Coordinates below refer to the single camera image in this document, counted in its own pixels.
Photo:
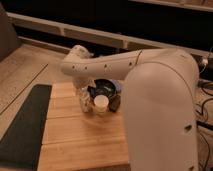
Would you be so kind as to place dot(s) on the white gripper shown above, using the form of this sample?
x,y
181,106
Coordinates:
x,y
86,102

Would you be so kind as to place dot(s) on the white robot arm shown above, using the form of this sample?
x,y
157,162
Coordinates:
x,y
157,102

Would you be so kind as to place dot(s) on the black bowl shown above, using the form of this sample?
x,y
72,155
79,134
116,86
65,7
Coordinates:
x,y
102,87

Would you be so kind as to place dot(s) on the black rectangular device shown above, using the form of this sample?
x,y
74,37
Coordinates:
x,y
115,103

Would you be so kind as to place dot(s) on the blue object behind bowl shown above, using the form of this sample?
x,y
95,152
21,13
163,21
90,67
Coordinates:
x,y
117,85

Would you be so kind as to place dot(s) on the black floor mat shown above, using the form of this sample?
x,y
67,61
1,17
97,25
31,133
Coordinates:
x,y
21,144

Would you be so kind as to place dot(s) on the grey couch corner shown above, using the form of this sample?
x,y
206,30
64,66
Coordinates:
x,y
9,40

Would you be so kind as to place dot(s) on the white low shelf unit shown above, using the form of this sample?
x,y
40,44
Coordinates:
x,y
92,35

